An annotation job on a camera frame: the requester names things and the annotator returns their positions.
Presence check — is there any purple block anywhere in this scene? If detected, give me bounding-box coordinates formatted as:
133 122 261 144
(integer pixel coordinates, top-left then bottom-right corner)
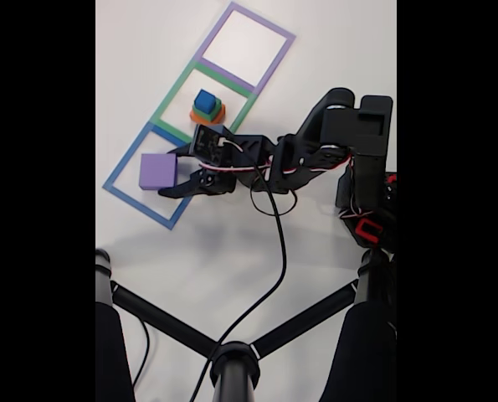
138 152 179 192

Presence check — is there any orange cube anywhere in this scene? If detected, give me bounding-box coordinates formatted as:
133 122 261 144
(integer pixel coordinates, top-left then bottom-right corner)
188 104 227 126

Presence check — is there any green cube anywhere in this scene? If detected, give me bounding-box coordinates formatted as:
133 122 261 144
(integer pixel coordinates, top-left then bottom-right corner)
192 98 223 122

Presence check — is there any small blue cube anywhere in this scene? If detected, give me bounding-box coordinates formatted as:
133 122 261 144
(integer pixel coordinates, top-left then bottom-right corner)
193 89 218 114

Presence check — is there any camera board with blue mount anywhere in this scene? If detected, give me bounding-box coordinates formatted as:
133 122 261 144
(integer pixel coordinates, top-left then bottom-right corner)
192 124 233 167

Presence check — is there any red white servo cable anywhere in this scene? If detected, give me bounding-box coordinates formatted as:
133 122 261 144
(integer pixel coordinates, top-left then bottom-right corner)
198 139 375 219

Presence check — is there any green square frame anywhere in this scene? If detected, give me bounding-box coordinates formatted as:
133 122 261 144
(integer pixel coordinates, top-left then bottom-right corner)
150 60 260 162

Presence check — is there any blue square frame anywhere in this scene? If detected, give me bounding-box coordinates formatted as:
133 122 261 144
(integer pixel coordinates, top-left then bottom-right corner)
102 121 215 230

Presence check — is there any thin black looped wire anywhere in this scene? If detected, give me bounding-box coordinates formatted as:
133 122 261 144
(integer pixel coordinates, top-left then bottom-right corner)
249 175 299 218

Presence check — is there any thick black camera cable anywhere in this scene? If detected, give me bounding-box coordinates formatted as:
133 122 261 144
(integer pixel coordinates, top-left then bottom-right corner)
188 162 289 402

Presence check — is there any purple square frame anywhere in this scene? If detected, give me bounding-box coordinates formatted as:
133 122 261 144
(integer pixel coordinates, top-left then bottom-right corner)
198 1 296 95

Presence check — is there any thin black cable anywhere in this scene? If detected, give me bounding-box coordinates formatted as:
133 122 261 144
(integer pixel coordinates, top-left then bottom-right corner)
131 320 153 390

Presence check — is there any black camera tripod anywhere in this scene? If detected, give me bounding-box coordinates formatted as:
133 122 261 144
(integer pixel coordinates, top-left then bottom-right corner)
95 247 398 402

